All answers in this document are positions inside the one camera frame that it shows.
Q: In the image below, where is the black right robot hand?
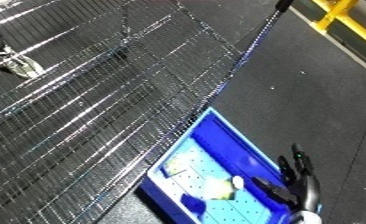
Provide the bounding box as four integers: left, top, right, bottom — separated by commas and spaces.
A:
250, 142, 324, 214

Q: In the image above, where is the white paper cup green band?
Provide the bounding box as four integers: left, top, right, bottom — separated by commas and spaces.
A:
200, 174, 247, 201

